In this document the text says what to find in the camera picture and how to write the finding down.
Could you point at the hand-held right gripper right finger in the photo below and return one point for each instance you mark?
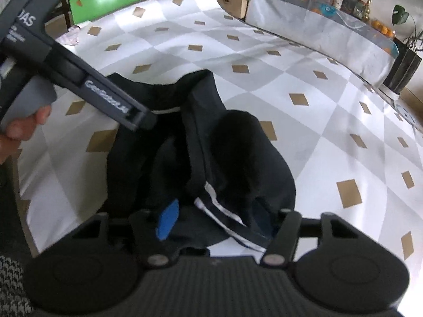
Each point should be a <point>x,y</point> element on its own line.
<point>287,231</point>

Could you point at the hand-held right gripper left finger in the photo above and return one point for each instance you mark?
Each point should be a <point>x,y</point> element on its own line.
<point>168,219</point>

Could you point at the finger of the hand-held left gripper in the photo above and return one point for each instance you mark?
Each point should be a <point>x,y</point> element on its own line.
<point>143,121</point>

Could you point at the black t-shirt red print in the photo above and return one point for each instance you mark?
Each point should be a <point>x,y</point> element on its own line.
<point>238,148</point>

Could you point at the person's left hand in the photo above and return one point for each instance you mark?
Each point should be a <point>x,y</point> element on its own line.
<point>19,130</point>

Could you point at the pink floral cloth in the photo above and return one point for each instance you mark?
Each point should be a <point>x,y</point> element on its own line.
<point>68,36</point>

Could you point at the checkered tablecloth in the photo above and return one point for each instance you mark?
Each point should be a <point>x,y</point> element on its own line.
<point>297,72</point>

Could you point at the person's houndstooth trousers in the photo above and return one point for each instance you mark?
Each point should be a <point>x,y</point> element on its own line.
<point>11,287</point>

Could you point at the side table with white cloth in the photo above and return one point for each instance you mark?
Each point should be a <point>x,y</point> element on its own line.
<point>314,33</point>

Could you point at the black tall planter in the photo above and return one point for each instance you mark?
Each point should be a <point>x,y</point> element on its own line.
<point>401,69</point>

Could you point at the pile of oranges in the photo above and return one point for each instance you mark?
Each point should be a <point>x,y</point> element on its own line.
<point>383,29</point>

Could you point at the glass jar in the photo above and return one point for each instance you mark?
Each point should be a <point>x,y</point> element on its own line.
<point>359,9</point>

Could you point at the gold gourd ornament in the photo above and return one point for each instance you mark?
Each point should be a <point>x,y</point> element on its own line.
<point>367,8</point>

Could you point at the grey house ornament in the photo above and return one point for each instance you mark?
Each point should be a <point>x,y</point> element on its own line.
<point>350,1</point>

